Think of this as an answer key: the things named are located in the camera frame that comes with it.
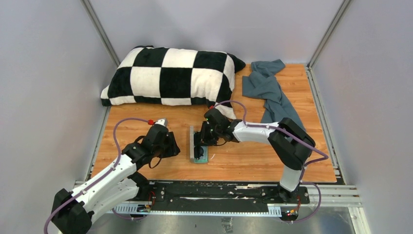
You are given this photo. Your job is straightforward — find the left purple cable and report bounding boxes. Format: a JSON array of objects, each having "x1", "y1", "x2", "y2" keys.
[{"x1": 43, "y1": 117, "x2": 155, "y2": 234}]

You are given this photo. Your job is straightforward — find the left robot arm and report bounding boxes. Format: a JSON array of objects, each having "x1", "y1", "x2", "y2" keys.
[{"x1": 43, "y1": 118, "x2": 180, "y2": 234}]

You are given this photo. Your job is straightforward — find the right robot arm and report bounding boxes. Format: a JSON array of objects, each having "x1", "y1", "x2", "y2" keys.
[{"x1": 194, "y1": 108, "x2": 316, "y2": 204}]

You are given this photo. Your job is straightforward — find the aluminium frame rail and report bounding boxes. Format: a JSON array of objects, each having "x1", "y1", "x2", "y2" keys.
[{"x1": 74, "y1": 179, "x2": 361, "y2": 221}]

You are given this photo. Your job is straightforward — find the grey glasses case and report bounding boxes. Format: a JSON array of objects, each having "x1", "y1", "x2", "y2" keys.
[{"x1": 189, "y1": 126, "x2": 208, "y2": 164}]

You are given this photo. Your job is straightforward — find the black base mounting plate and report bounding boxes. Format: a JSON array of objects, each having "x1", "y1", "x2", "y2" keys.
[{"x1": 130, "y1": 180, "x2": 310, "y2": 214}]

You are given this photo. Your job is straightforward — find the black sunglasses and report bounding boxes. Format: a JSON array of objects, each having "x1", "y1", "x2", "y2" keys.
[{"x1": 194, "y1": 145, "x2": 207, "y2": 160}]

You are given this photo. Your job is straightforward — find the grey-blue towel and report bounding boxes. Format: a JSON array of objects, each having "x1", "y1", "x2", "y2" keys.
[{"x1": 242, "y1": 59, "x2": 305, "y2": 130}]

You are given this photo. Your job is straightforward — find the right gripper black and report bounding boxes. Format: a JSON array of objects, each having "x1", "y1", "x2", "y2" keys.
[{"x1": 195, "y1": 121, "x2": 222, "y2": 147}]

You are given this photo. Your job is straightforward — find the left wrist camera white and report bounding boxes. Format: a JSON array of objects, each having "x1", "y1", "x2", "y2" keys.
[{"x1": 154, "y1": 118, "x2": 168, "y2": 127}]

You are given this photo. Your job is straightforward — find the black white checkered pillow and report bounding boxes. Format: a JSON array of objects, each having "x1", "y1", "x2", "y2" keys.
[{"x1": 100, "y1": 45, "x2": 246, "y2": 119}]

